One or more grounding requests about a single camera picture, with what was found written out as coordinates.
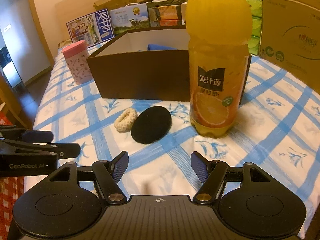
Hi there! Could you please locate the cream knitted hair scrunchie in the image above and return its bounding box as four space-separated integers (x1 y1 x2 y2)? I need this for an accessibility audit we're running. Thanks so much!
114 108 138 133

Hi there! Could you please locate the black round powder puff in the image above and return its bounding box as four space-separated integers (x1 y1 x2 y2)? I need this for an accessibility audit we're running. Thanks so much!
131 106 172 144

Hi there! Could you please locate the blue knit sock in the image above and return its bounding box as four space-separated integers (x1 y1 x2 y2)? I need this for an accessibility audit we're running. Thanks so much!
147 44 177 51

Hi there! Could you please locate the red white checked cloth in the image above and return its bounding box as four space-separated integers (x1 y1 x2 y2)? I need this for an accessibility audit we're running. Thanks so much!
0 109 26 240

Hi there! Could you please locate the blue white checked bedsheet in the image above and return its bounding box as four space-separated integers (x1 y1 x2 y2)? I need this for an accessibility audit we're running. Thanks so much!
34 53 319 238

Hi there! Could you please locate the pink lidded canister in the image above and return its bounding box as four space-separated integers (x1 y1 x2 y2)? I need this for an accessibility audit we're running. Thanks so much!
62 40 93 85

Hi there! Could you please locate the blue white milk carton box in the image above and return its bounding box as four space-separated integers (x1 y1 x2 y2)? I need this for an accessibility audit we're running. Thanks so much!
66 9 115 47

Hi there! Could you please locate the wooden headboard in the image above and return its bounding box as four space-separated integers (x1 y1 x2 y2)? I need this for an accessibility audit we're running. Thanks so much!
55 0 166 43

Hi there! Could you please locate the green tissue pack bundle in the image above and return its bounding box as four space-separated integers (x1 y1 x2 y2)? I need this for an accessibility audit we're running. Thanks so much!
246 0 263 55

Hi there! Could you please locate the cow picture milk box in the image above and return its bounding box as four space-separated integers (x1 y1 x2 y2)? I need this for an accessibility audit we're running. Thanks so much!
110 3 150 35

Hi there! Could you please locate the orange juice bottle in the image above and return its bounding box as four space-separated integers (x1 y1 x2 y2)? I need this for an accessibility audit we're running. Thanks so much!
185 0 252 137

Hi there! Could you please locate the lower orange food box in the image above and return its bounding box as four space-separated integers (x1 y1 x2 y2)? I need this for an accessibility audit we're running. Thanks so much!
151 20 183 27

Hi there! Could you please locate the orange food box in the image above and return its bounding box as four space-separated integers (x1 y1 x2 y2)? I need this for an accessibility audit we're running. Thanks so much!
152 5 182 21
151 20 183 27

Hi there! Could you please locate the large brown cardboard box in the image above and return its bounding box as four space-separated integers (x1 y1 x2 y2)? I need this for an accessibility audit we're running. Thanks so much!
259 0 320 92

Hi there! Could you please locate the brown cardboard box at headboard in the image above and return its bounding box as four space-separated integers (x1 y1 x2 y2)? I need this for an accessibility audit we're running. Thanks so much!
93 0 137 11

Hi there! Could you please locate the upper orange food box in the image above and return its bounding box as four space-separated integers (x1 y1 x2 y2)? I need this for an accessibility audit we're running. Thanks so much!
152 5 182 21

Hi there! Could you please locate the white product box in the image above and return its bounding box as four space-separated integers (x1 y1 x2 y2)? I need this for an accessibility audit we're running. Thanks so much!
181 2 187 25

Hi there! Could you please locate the black bag with cables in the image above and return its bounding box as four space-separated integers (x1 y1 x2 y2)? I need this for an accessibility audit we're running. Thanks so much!
138 0 187 8

